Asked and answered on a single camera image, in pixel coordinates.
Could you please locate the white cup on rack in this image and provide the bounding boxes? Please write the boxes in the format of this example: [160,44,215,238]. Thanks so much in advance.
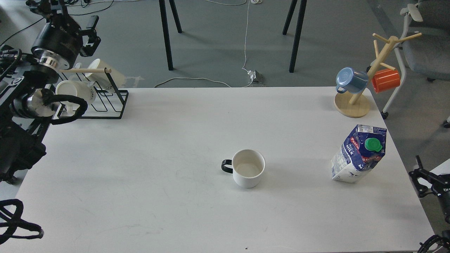
[55,80,97,105]

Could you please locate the orange mug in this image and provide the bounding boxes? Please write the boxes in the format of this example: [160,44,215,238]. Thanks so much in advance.
[371,69,401,93]

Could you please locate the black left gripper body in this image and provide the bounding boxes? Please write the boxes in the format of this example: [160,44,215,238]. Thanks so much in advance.
[32,23,83,69]

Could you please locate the cream cup on rack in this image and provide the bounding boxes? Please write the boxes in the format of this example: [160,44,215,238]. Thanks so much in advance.
[85,59,125,92]

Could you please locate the wooden mug tree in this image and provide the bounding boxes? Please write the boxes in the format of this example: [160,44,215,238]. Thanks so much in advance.
[334,32,422,118]

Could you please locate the black wire cup rack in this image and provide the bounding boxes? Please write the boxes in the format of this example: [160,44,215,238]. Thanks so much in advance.
[61,68,130,119]

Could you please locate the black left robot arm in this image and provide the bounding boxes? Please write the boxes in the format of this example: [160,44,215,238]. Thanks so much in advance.
[0,0,101,184]

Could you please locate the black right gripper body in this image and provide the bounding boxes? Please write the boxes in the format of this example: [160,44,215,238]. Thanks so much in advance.
[434,183,450,224]

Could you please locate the black table leg left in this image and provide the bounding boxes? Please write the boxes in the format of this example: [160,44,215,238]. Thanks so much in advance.
[159,0,183,71]

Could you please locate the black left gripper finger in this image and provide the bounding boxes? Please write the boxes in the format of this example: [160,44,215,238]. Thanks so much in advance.
[80,15,101,57]
[26,0,69,28]

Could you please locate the white power plug adapter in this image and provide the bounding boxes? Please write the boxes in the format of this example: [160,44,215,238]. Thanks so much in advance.
[246,70,264,84]

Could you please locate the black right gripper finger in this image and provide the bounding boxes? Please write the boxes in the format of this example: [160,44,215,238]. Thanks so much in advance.
[409,155,440,199]

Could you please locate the black floor cables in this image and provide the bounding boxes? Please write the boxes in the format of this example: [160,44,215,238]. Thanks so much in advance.
[67,0,115,16]

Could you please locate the blue mug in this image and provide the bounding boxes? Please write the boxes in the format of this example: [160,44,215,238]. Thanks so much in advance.
[335,67,369,94]

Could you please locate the black table leg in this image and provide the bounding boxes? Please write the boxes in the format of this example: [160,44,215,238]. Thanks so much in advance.
[282,0,308,73]
[159,0,183,71]

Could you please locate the blue white milk carton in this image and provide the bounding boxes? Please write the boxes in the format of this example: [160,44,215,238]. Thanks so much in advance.
[331,124,387,183]

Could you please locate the black table leg right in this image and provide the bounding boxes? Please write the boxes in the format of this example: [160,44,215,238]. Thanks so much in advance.
[282,0,308,73]

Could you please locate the white floor cable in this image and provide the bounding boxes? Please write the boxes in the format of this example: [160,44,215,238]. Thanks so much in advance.
[154,0,262,88]

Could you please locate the white mug black handle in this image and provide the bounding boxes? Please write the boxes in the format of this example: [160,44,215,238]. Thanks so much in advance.
[221,149,266,188]

